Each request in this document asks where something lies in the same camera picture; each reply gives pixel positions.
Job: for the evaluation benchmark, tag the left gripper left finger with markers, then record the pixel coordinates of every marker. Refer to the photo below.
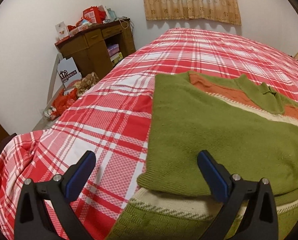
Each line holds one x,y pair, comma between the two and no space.
32,218

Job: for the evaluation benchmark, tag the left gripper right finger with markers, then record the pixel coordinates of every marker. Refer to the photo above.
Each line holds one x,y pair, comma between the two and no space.
260,220

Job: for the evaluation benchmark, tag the green orange striped knit sweater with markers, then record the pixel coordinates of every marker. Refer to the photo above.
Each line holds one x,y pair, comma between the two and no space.
252,130

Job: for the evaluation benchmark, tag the red plastic bag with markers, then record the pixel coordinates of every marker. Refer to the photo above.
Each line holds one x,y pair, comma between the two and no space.
64,101

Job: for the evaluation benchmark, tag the red plaid bed sheet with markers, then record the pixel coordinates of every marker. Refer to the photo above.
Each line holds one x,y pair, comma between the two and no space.
113,120

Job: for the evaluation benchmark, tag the brown patterned cloth bundle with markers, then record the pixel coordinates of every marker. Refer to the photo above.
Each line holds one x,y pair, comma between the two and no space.
86,83

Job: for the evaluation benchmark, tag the white paper shopping bag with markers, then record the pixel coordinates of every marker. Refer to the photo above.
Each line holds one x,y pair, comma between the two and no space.
68,72

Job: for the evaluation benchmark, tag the dark wooden desk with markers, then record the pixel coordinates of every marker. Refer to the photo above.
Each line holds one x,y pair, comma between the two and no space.
89,48

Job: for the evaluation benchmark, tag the white greeting card box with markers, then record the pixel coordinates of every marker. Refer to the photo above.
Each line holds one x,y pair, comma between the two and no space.
62,30

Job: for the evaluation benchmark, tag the red gift box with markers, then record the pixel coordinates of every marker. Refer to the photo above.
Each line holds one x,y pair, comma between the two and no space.
94,15

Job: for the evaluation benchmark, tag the beige floral window curtain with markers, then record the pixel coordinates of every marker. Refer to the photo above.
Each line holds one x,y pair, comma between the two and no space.
225,11

